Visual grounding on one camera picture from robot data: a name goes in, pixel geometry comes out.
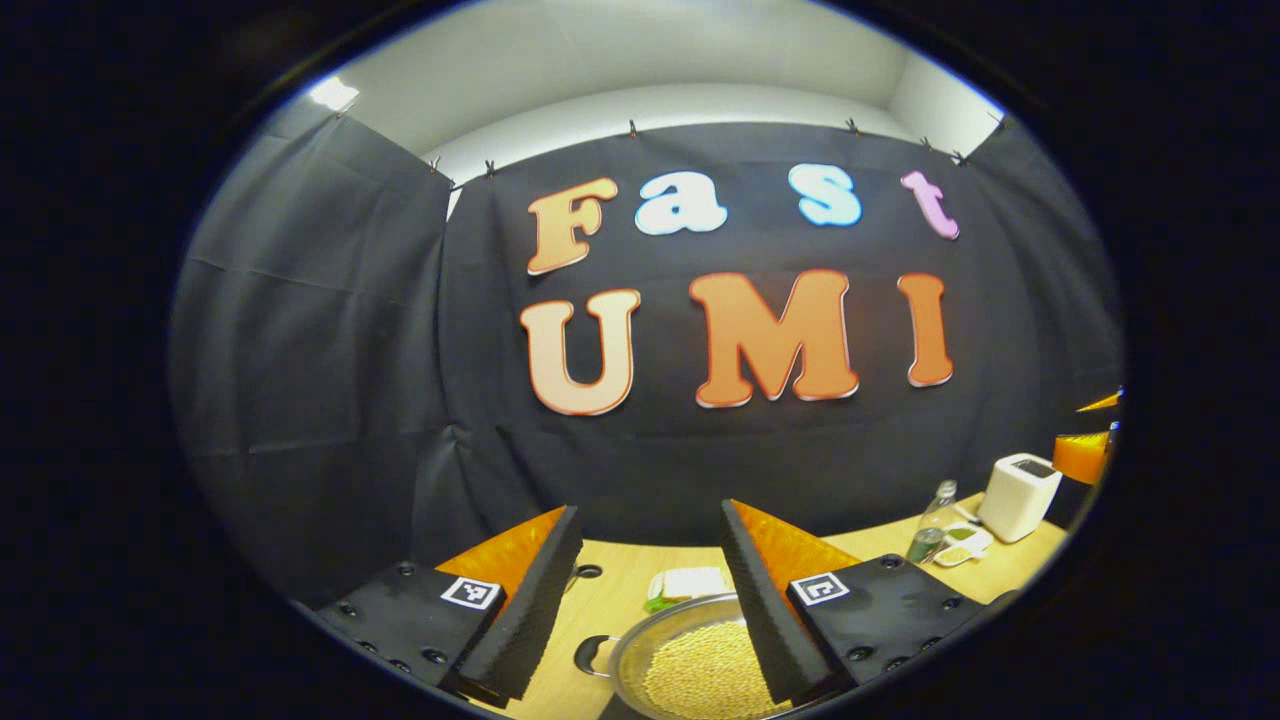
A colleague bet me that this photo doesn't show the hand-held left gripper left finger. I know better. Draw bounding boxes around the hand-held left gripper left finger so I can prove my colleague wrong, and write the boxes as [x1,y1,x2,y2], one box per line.
[298,505,584,704]

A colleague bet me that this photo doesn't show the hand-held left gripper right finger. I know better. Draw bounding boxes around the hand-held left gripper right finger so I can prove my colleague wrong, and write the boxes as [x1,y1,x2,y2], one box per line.
[720,498,1021,706]

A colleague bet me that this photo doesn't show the steel pot with black handles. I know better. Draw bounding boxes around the steel pot with black handles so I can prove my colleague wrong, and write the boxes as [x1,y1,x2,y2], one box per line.
[573,592,801,720]

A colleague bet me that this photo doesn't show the white toaster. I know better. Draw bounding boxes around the white toaster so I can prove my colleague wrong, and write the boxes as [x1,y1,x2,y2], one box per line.
[977,453,1063,544]

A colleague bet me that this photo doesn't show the sandwich on small plate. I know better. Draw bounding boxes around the sandwich on small plate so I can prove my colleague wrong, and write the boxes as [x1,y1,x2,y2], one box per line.
[645,567,736,613]

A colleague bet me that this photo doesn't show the pile of yellow soybeans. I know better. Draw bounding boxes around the pile of yellow soybeans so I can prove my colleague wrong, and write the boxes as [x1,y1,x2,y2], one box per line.
[642,620,791,719]

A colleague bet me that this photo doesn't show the white divided plate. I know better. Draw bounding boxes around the white divided plate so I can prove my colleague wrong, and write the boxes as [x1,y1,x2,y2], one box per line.
[932,522,995,568]

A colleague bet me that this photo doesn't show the clear plastic water bottle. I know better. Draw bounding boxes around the clear plastic water bottle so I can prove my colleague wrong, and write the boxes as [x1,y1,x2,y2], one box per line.
[905,479,958,566]

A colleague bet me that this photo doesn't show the row of small cloth clips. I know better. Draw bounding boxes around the row of small cloth clips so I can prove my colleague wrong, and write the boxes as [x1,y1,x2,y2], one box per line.
[335,95,1008,191]

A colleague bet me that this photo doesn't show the ceiling light panel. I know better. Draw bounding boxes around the ceiling light panel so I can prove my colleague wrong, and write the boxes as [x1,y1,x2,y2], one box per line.
[308,76,361,113]

